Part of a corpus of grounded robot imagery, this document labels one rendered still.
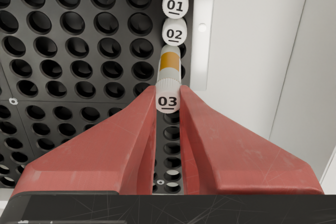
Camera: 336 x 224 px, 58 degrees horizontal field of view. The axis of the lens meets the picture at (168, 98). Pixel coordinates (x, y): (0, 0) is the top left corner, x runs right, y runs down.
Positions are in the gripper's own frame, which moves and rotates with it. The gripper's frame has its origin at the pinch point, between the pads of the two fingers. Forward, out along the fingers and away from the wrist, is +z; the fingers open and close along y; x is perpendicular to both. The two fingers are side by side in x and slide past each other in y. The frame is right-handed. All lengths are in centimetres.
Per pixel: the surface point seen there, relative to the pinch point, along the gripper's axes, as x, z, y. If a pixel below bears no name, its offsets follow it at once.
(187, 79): 1.9, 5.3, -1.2
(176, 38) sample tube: -1.2, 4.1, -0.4
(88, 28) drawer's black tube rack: -1.2, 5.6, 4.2
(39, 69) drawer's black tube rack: 1.4, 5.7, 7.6
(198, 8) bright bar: -0.5, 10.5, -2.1
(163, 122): 5.2, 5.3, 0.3
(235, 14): 0.3, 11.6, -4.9
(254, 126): 10.9, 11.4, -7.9
